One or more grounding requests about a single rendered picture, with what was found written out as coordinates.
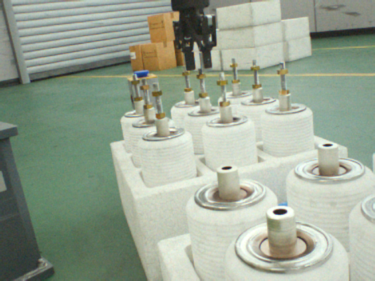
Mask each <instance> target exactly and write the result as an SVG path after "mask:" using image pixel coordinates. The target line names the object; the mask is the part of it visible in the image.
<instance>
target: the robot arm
mask: <svg viewBox="0 0 375 281"><path fill-rule="evenodd" d="M209 6H210V0H171V8H172V10H173V11H178V12H179V20H178V21H173V30H174V37H175V43H176V46H177V49H180V50H181V52H182V53H183V56H184V62H185V70H186V71H190V70H195V69H196V61H195V55H194V52H192V51H193V50H194V42H196V43H197V46H198V49H199V51H200V52H201V53H200V63H201V68H202V72H207V71H211V70H212V55H211V50H212V48H213V47H216V46H217V33H216V16H215V15H214V14H211V15H206V12H205V9H204V8H207V7H209ZM210 34H212V40H211V41H210V37H211V35H210ZM179 41H181V43H180V42H179ZM201 41H202V43H203V45H202V43H201ZM189 43H190V44H189Z"/></svg>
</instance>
